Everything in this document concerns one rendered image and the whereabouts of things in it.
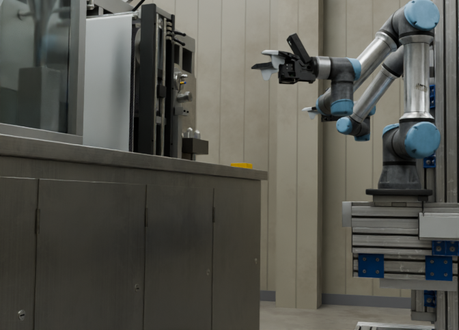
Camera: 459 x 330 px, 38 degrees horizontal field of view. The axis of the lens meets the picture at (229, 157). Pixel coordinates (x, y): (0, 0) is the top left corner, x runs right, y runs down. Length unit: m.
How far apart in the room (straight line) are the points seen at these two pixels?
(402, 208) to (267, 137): 2.98
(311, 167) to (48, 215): 3.49
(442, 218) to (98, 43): 1.35
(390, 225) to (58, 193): 1.24
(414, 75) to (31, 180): 1.35
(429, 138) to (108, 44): 1.18
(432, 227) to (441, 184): 0.35
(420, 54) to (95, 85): 1.15
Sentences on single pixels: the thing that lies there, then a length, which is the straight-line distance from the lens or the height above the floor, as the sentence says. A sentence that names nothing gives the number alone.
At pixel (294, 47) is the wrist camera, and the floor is 1.28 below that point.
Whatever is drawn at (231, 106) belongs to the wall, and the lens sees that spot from 5.38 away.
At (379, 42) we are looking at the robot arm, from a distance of 2.47.
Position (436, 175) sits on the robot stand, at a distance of 2.60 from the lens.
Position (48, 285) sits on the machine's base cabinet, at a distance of 1.61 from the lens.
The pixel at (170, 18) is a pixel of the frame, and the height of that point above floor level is 1.42.
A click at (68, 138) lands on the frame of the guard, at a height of 0.92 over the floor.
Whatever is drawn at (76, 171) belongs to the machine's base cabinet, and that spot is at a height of 0.84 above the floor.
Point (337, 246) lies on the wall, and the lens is 5.18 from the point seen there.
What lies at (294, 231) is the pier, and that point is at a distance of 4.93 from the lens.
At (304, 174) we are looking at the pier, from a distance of 4.92.
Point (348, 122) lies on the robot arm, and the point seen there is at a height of 1.13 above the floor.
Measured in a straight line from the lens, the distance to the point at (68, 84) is 1.75.
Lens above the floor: 0.77
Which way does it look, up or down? 4 degrees up
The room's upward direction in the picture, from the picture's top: 1 degrees clockwise
